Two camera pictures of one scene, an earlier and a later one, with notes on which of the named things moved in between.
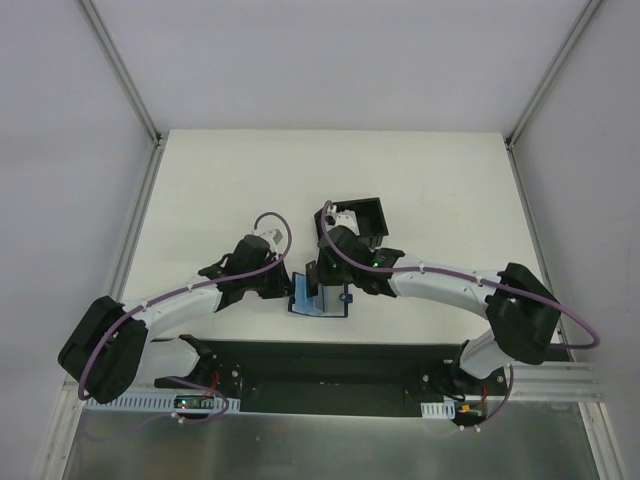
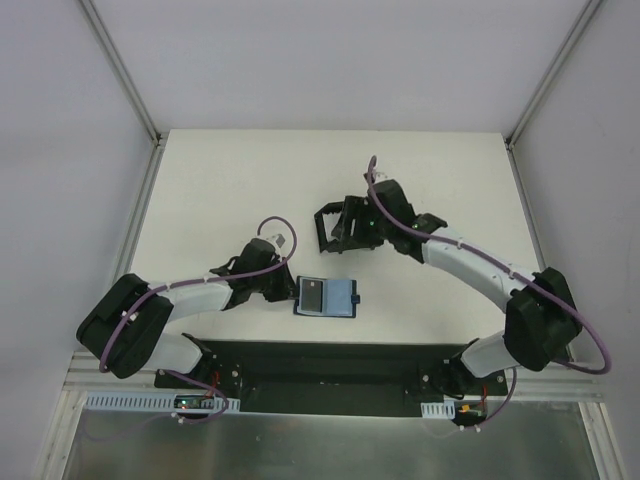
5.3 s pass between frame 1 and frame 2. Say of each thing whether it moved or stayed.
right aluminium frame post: stayed
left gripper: stayed
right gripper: moved
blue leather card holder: moved
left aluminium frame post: stayed
